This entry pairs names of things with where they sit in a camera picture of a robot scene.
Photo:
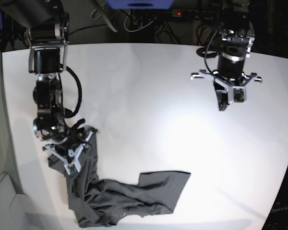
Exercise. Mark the dark grey t-shirt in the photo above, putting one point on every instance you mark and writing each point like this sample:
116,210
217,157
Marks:
104,202

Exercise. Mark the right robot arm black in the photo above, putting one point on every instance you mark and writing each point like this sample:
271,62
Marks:
47,27

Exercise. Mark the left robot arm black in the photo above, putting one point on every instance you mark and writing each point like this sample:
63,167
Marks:
237,35

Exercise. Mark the blue box overhead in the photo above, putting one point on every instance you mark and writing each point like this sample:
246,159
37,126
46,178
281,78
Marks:
140,4

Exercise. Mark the grey bin at left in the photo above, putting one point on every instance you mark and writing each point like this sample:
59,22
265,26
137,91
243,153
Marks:
17,211

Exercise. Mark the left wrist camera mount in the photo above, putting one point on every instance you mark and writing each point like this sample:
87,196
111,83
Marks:
236,88

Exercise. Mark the black power strip red switch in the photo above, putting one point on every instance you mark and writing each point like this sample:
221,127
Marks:
194,14

